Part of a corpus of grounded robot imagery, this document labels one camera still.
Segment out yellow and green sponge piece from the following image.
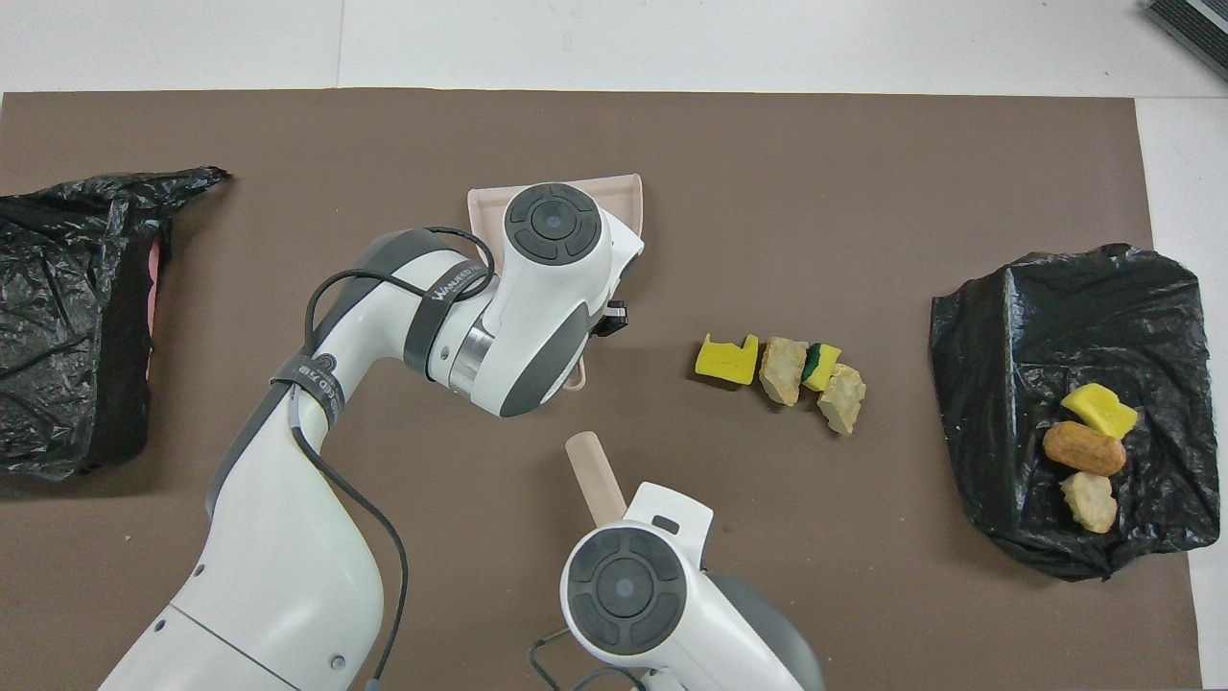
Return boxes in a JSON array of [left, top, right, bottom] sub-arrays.
[[802, 343, 842, 393]]

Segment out brown table mat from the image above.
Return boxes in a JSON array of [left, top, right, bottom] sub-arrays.
[[0, 89, 1202, 691]]

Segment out black-bagged bin with pink rim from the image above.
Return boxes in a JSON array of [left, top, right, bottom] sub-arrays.
[[0, 166, 231, 481]]

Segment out beige hand brush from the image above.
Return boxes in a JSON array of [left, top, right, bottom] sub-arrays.
[[565, 432, 629, 527]]

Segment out left arm gripper cable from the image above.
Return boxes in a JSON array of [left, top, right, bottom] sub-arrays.
[[288, 226, 500, 691]]

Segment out beige plastic dustpan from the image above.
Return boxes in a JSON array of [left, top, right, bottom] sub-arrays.
[[467, 173, 644, 392]]

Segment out plain yellow sponge piece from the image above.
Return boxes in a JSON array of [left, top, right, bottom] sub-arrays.
[[1060, 383, 1140, 441]]

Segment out brown oval sponge piece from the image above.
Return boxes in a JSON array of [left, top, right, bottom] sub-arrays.
[[1043, 420, 1128, 478]]

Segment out dark grey ribbed device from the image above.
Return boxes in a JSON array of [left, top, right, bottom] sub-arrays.
[[1146, 0, 1228, 59]]

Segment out notched yellow sponge piece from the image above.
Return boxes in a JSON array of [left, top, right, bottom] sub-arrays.
[[695, 333, 760, 387]]

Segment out small pale beige sponge chunk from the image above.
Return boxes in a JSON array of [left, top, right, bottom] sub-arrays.
[[1060, 471, 1120, 535]]

